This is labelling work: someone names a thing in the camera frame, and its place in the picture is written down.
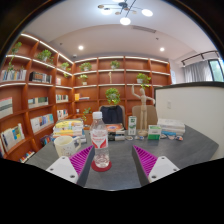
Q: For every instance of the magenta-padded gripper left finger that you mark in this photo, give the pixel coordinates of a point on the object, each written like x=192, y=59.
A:
x=61, y=168

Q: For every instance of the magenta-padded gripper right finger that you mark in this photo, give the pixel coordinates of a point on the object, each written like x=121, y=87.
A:
x=163, y=168

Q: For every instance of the clear plastic water bottle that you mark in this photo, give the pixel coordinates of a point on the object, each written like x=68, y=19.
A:
x=99, y=140

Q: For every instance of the white printed mug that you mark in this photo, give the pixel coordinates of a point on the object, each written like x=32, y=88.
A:
x=65, y=146

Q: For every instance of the small round badge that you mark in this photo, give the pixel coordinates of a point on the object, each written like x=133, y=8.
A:
x=179, y=138
x=139, y=137
x=129, y=138

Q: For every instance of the small green white box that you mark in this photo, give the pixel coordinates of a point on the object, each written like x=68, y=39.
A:
x=154, y=132

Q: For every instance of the flat round red coaster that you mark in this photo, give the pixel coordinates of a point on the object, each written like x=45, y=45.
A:
x=101, y=169

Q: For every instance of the colourful stack of books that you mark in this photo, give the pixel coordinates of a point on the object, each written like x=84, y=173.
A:
x=68, y=128

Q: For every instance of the white stack of books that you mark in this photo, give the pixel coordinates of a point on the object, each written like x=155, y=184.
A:
x=171, y=126

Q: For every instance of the tall green white carton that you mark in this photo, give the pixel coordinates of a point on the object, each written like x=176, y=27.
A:
x=132, y=126

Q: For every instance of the tan chair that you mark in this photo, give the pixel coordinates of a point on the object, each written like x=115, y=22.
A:
x=151, y=116

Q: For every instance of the white counter with dark top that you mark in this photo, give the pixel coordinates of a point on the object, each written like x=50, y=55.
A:
x=193, y=116

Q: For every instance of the dark stack of books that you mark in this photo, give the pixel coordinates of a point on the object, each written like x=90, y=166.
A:
x=116, y=130

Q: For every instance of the wooden artist mannequin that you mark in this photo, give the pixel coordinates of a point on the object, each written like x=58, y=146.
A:
x=143, y=110

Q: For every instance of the chair with dark jacket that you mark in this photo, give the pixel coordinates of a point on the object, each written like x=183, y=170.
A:
x=111, y=115

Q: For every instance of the wooden shelf unit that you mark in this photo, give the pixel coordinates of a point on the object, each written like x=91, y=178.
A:
x=100, y=78

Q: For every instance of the grey curtain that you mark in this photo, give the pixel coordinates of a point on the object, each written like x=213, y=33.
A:
x=198, y=71

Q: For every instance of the window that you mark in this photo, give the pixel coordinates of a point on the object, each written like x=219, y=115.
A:
x=216, y=70

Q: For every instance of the recessed ceiling light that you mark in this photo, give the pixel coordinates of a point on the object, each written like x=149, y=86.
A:
x=80, y=47
x=162, y=49

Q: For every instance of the ceiling air vent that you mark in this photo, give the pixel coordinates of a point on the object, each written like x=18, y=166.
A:
x=143, y=29

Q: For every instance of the ceiling lamp with round bulbs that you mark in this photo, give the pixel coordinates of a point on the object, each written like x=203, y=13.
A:
x=125, y=10

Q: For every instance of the white wall socket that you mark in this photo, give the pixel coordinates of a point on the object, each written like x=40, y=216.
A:
x=169, y=104

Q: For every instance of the black curtain rail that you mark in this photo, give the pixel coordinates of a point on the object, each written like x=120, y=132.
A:
x=200, y=55

